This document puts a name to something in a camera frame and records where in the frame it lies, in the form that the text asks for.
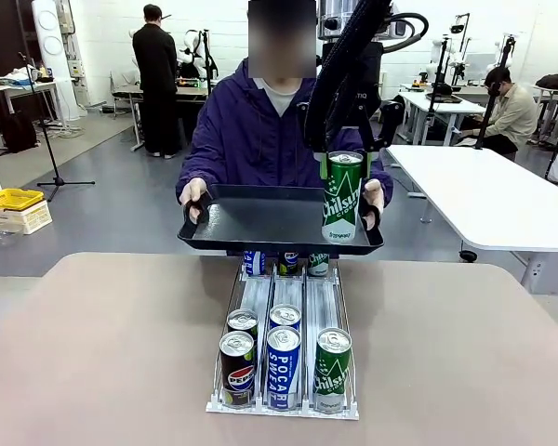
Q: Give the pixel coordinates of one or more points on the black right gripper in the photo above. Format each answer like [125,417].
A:
[362,83]

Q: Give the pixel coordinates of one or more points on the green Chilsung Cider can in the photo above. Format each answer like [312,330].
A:
[318,266]
[341,204]
[332,371]

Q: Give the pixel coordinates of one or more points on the black plastic serving tray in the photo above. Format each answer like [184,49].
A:
[269,223]

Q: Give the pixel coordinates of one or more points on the black Pepsi can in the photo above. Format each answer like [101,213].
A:
[237,371]
[243,320]
[288,265]

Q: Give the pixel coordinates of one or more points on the person's left forearm purple sleeve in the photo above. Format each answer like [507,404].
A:
[385,186]

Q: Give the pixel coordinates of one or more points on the person's right forearm purple sleeve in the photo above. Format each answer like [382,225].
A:
[195,169]

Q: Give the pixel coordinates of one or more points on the person in purple hoodie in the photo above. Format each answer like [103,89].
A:
[251,135]

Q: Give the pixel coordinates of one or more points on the seated person in beige jacket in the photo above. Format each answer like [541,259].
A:
[511,116]

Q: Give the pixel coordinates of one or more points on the person in black clothes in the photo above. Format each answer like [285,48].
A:
[155,79]

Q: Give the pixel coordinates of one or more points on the person's left hand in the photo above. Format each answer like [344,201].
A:
[374,195]

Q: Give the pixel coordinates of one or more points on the person's right hand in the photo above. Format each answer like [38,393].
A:
[193,190]

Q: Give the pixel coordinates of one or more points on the white desk with monitor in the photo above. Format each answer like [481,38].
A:
[446,107]

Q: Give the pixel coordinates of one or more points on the large white rounded table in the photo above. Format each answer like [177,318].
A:
[483,195]

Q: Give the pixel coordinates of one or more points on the black tripod pole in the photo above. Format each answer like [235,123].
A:
[493,102]

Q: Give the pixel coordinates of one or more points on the blue Pocari Sweat can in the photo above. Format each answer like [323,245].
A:
[283,371]
[285,316]
[255,265]

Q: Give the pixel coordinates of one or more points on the clear three-lane can rack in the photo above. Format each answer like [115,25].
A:
[286,290]

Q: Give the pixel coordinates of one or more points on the white humanoid robot black vest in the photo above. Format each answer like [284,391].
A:
[193,51]

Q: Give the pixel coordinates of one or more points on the black microphone stand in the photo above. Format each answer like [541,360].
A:
[46,139]

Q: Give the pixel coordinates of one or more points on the white tower air conditioner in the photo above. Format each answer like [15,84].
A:
[51,56]

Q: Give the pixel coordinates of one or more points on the white cluttered work table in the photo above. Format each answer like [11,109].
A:
[28,86]

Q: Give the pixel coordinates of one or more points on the black bag under table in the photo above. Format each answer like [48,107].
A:
[19,132]

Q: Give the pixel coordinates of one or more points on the cream plastic crate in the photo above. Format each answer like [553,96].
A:
[28,220]

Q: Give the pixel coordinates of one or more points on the clear plastic bag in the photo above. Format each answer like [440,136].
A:
[2,234]

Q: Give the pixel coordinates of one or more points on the black camera stand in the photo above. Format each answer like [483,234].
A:
[439,83]

